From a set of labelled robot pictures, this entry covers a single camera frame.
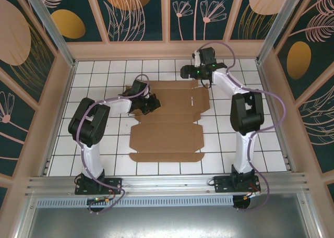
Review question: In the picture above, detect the aluminium frame post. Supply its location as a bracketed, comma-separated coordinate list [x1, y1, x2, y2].
[256, 0, 311, 64]
[21, 0, 77, 68]

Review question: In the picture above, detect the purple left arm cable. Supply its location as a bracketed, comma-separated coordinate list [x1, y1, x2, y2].
[77, 74, 151, 215]

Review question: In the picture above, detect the grey metal sheet panel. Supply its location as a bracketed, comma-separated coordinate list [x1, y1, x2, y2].
[14, 206, 323, 238]

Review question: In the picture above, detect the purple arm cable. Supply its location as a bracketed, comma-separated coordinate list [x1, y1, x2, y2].
[77, 74, 151, 215]
[197, 42, 287, 212]

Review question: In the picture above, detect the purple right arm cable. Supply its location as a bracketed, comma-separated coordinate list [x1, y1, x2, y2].
[197, 42, 287, 212]

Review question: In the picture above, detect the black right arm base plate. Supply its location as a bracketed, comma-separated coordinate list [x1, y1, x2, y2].
[213, 175, 261, 194]

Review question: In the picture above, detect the aluminium mounting rail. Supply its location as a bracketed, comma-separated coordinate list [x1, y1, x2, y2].
[25, 172, 313, 197]

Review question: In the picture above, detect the brown cardboard box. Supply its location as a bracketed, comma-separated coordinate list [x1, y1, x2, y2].
[124, 80, 211, 163]

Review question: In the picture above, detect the thin aluminium table side rail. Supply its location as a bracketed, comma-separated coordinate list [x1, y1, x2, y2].
[257, 62, 294, 172]
[41, 62, 77, 176]

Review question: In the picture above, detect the small green circuit board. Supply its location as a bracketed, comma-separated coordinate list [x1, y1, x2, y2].
[87, 196, 113, 205]

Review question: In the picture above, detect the grey slotted cable duct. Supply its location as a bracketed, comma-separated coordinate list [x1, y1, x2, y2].
[35, 196, 235, 208]

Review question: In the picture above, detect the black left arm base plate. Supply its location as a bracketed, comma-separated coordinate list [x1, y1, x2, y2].
[75, 177, 123, 196]

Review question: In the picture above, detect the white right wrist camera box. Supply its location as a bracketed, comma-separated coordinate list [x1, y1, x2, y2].
[192, 49, 202, 66]

